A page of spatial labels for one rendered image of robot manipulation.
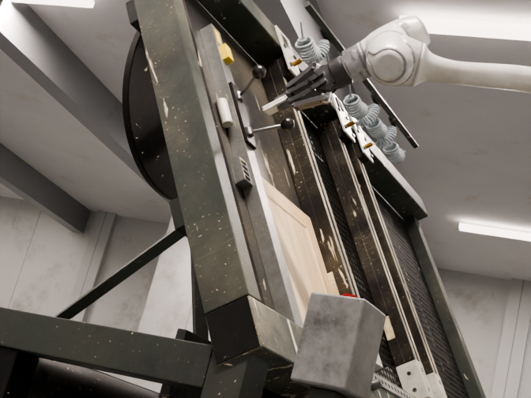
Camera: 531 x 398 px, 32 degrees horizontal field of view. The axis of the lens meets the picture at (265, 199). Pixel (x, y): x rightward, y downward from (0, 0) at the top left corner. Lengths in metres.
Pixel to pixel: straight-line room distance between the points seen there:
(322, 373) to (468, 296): 10.34
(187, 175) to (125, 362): 0.44
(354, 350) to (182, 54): 0.89
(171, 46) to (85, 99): 6.45
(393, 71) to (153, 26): 0.65
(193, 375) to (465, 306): 10.24
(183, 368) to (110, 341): 0.21
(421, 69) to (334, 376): 0.74
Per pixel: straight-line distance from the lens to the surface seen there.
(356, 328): 1.77
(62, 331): 2.15
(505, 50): 6.60
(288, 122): 2.40
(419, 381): 2.92
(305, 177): 2.76
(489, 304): 12.04
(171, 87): 2.23
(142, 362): 1.99
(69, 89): 8.50
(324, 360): 1.78
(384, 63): 2.06
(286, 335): 2.00
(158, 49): 2.32
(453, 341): 3.98
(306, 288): 2.38
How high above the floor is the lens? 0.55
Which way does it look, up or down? 17 degrees up
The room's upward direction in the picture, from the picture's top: 15 degrees clockwise
